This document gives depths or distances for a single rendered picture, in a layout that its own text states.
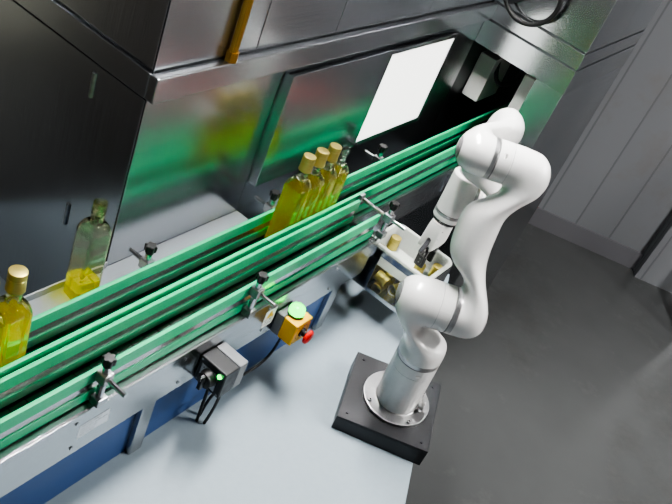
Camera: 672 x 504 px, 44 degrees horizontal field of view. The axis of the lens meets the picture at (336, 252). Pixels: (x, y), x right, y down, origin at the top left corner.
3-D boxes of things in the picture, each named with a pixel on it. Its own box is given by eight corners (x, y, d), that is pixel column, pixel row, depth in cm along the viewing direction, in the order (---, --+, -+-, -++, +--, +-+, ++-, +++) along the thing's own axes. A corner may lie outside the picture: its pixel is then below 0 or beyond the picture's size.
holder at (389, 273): (366, 251, 275) (384, 214, 266) (432, 301, 266) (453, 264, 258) (337, 268, 262) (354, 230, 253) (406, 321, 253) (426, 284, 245)
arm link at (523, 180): (415, 312, 215) (474, 331, 216) (417, 332, 204) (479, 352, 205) (490, 130, 198) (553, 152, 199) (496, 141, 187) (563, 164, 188)
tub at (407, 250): (388, 241, 269) (399, 220, 264) (444, 282, 262) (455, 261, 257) (359, 259, 256) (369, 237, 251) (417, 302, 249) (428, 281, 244)
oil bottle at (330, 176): (301, 219, 238) (326, 158, 226) (315, 231, 236) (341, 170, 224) (289, 225, 234) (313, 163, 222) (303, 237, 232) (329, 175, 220)
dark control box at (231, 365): (215, 364, 201) (224, 340, 197) (239, 385, 199) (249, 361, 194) (192, 379, 195) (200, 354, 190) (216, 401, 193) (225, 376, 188)
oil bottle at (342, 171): (312, 214, 243) (337, 153, 231) (327, 225, 241) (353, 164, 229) (301, 219, 238) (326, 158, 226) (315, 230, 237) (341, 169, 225)
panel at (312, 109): (411, 116, 294) (451, 28, 275) (418, 120, 293) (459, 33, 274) (247, 180, 225) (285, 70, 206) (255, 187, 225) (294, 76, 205)
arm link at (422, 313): (439, 378, 214) (475, 314, 200) (371, 356, 213) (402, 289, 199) (441, 346, 224) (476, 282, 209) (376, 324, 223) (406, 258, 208)
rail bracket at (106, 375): (100, 394, 167) (113, 348, 159) (125, 418, 164) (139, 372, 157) (84, 403, 164) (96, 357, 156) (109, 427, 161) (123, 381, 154)
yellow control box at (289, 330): (285, 321, 222) (293, 301, 218) (306, 338, 220) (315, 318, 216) (268, 331, 217) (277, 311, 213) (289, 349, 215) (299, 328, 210)
